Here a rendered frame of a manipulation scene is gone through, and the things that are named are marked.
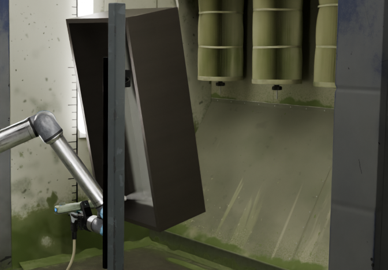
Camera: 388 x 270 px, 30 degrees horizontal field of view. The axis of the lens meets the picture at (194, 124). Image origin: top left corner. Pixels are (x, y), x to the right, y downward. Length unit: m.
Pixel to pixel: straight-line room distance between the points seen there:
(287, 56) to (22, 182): 1.89
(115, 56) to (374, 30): 0.98
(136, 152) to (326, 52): 1.34
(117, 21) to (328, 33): 1.88
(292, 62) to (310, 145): 0.56
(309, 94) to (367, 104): 2.64
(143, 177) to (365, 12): 2.61
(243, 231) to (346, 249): 2.38
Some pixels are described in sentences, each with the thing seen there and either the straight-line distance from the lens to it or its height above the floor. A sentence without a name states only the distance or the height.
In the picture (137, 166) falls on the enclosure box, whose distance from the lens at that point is 4.65.
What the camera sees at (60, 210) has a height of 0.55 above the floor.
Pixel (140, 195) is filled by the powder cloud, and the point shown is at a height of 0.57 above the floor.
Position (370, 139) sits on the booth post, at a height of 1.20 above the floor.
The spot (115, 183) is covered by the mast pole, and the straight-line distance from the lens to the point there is 2.80.
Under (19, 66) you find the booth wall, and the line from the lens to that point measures 4.72.
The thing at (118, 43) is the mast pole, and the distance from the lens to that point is 2.76.
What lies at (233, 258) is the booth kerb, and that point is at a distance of 4.77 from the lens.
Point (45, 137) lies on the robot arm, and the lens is 3.78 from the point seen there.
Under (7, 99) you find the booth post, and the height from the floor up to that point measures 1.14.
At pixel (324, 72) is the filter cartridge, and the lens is 4.35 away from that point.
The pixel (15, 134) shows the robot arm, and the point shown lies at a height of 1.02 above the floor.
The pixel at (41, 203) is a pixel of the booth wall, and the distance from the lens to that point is 4.90.
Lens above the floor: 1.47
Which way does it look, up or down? 6 degrees down
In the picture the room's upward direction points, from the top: 1 degrees clockwise
